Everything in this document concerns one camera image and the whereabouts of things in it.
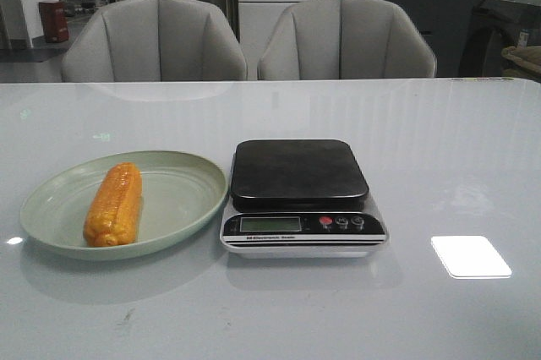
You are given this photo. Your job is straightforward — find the yellow corn cob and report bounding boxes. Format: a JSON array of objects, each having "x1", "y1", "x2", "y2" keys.
[{"x1": 83, "y1": 162, "x2": 142, "y2": 248}]

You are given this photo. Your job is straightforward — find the black silver kitchen scale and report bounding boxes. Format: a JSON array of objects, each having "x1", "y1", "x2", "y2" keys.
[{"x1": 220, "y1": 139, "x2": 389, "y2": 259}]

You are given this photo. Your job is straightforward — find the grey armchair on right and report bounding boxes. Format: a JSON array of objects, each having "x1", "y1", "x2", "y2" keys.
[{"x1": 257, "y1": 0, "x2": 437, "y2": 80}]

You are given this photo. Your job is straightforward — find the grey armchair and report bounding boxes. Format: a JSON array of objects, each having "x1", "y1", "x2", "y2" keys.
[
  {"x1": 257, "y1": 0, "x2": 437, "y2": 80},
  {"x1": 61, "y1": 0, "x2": 248, "y2": 82}
]

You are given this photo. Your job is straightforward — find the pale green plate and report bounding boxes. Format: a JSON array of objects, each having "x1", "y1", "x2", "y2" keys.
[{"x1": 19, "y1": 150, "x2": 228, "y2": 261}]

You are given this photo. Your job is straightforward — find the grey armchair on left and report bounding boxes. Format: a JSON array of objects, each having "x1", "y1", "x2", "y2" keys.
[{"x1": 61, "y1": 0, "x2": 248, "y2": 82}]

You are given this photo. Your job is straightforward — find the red trash bin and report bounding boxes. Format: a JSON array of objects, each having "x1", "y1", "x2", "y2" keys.
[{"x1": 38, "y1": 0, "x2": 69, "y2": 43}]

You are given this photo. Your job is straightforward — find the dark appliance at right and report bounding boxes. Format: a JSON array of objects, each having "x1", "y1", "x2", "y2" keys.
[{"x1": 458, "y1": 0, "x2": 540, "y2": 77}]

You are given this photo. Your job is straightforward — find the beige cushion at right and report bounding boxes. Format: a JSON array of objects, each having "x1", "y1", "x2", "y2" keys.
[{"x1": 501, "y1": 46, "x2": 541, "y2": 83}]

